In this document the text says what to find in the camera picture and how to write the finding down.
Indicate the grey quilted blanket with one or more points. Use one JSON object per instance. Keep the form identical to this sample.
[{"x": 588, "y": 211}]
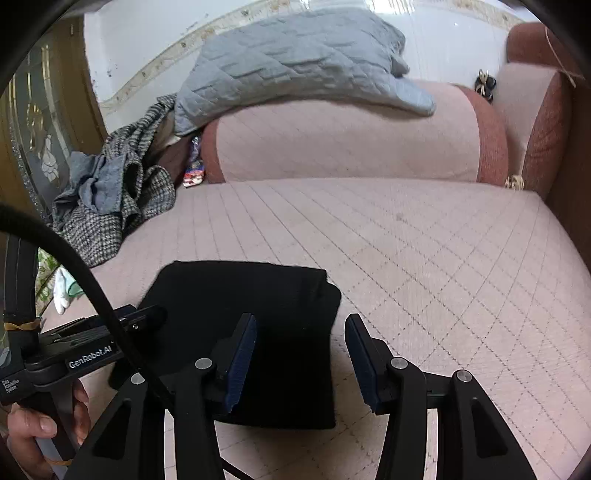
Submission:
[{"x": 345, "y": 53}]

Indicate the black pants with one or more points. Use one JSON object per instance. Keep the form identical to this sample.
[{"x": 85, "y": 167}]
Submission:
[{"x": 288, "y": 383}]

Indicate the white green-trimmed sock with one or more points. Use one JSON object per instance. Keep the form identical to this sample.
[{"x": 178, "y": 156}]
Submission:
[{"x": 65, "y": 290}]

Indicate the wooden glass door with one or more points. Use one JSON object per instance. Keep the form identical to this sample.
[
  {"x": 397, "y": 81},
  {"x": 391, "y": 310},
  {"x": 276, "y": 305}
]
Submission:
[{"x": 48, "y": 110}]

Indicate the black small item on ledge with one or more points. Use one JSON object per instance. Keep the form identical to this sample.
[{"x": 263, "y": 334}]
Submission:
[{"x": 485, "y": 85}]

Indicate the pink bolster pillow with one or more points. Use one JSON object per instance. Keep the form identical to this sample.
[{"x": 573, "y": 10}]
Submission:
[{"x": 464, "y": 140}]

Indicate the left hand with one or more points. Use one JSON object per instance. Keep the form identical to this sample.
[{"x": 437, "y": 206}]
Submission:
[{"x": 25, "y": 426}]

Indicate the green patterned cloth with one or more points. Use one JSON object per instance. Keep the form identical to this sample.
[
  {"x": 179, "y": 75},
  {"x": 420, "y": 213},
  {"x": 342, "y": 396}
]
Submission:
[{"x": 47, "y": 267}]

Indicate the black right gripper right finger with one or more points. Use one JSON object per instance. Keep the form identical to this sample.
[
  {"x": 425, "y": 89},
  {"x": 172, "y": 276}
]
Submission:
[{"x": 473, "y": 439}]

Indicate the pink armrest cushion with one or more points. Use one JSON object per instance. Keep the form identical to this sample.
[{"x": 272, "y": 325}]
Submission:
[{"x": 533, "y": 98}]

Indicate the houndstooth checked coat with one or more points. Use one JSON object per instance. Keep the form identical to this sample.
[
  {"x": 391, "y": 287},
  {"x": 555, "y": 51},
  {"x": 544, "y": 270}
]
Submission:
[{"x": 147, "y": 190}]

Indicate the blue denim garment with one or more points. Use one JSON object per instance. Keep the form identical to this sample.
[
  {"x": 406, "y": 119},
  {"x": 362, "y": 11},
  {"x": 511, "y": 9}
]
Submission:
[{"x": 95, "y": 182}]

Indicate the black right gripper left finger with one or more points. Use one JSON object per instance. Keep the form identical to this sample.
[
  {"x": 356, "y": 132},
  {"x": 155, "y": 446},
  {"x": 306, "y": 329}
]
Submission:
[{"x": 127, "y": 440}]

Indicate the red blue snack packet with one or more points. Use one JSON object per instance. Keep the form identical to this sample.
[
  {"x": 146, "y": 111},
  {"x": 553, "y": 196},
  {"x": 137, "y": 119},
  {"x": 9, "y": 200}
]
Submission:
[{"x": 194, "y": 173}]

